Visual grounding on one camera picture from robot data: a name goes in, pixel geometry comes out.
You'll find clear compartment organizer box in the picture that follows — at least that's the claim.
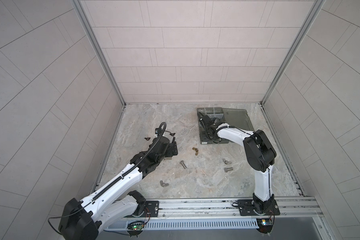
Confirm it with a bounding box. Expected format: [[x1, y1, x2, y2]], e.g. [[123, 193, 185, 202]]
[[197, 107, 254, 147]]

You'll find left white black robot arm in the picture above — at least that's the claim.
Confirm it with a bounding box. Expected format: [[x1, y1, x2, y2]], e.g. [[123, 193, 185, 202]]
[[58, 137, 178, 240]]

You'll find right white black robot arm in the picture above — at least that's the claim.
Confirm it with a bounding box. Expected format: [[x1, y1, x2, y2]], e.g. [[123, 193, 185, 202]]
[[198, 113, 277, 215]]

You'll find brass wing nuts pair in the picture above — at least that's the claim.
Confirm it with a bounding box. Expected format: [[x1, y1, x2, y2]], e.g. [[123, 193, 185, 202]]
[[193, 148, 199, 156]]

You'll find silver wing nut front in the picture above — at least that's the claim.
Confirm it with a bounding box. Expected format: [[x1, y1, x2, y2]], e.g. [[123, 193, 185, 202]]
[[160, 181, 169, 188]]

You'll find silver wing nut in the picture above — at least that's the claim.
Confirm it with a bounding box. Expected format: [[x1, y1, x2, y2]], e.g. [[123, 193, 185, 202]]
[[160, 181, 169, 188], [223, 159, 232, 165]]

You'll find silver wing nut right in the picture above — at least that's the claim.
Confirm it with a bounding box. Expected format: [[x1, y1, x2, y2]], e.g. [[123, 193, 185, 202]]
[[223, 159, 232, 165]]

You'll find left controller board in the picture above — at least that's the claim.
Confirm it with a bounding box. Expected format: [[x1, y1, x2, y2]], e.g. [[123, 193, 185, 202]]
[[127, 221, 145, 237]]

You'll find controller board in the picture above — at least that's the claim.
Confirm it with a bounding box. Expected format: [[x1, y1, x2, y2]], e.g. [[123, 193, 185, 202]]
[[257, 219, 274, 234], [127, 221, 145, 237]]

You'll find right controller board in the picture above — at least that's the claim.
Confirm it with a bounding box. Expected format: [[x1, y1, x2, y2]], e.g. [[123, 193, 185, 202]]
[[257, 219, 274, 234]]

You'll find left black cable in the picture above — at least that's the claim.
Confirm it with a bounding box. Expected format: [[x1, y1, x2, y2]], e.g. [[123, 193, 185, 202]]
[[137, 121, 168, 169]]

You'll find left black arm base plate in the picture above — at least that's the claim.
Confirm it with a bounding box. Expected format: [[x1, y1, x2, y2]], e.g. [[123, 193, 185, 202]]
[[129, 201, 160, 218]]

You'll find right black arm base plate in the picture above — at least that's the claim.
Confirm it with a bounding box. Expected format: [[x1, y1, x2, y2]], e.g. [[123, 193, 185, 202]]
[[232, 198, 281, 216]]

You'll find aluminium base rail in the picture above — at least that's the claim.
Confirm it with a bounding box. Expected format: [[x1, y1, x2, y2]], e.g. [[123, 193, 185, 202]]
[[147, 196, 324, 220]]

